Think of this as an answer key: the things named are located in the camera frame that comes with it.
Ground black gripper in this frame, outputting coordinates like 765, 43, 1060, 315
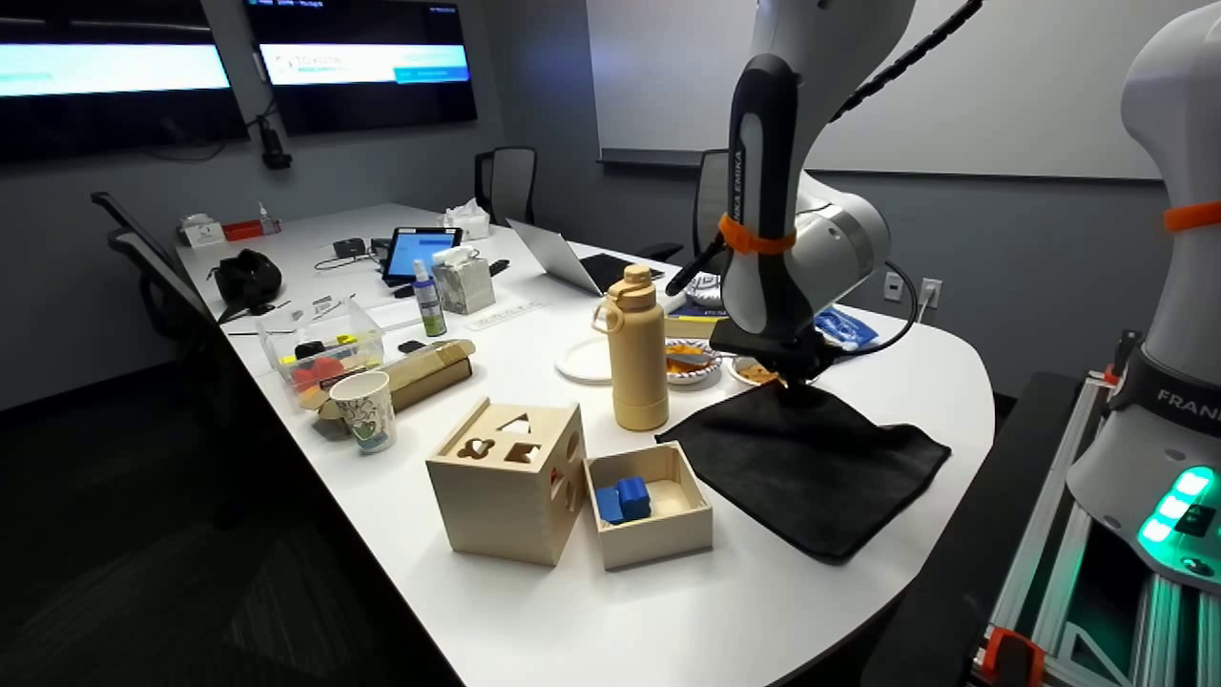
705, 304, 839, 408

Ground black microfibre cloth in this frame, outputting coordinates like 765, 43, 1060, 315
653, 379, 956, 569

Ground white bowl of pretzels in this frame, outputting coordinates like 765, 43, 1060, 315
728, 352, 784, 388

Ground blue white snack bag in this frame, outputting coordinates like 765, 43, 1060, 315
811, 301, 881, 355

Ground bowl of orange chips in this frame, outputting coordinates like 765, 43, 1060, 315
661, 332, 728, 392

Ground white patterned paper bowl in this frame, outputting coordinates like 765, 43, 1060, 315
677, 272, 728, 315

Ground tan insulated water bottle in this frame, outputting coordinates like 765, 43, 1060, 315
588, 262, 675, 435

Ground black mesh office chair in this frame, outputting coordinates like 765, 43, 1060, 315
470, 142, 540, 233
632, 142, 742, 268

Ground blue toy block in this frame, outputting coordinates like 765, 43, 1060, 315
590, 473, 654, 525

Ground open wooden tray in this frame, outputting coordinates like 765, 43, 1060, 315
579, 440, 721, 576

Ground white round plate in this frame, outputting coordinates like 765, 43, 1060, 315
550, 327, 621, 385

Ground dark open laptop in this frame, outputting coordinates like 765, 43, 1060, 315
502, 212, 640, 301

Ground wooden shape sorter box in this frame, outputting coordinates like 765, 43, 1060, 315
424, 392, 590, 574

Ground orange clamp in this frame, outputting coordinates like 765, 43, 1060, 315
971, 623, 1049, 687

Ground white carton box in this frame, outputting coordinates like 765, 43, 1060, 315
429, 240, 498, 322

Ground long tan wooden block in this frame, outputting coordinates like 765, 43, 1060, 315
307, 335, 479, 441

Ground crumpled white plastic bag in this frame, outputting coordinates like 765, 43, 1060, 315
442, 195, 495, 240

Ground tablet with blue screen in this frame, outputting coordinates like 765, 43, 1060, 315
378, 221, 464, 291

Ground white paper cup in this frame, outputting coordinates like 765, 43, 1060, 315
325, 368, 400, 458

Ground black pouch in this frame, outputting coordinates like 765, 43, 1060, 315
326, 233, 394, 268

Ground clear plastic storage container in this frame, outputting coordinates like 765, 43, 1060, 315
255, 294, 387, 412

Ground black bag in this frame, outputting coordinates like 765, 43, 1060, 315
205, 244, 287, 322

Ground black hanging microphone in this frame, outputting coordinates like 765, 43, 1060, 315
197, 0, 296, 175

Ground small white box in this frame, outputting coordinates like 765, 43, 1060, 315
175, 211, 232, 251

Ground grey office chair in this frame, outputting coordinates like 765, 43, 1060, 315
86, 188, 264, 422

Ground metal robot mounting frame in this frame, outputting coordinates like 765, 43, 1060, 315
971, 361, 1221, 687

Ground wall whiteboard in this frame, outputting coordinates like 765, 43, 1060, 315
579, 0, 1178, 184

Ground wall display screen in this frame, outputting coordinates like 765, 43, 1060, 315
0, 0, 246, 163
242, 0, 479, 136

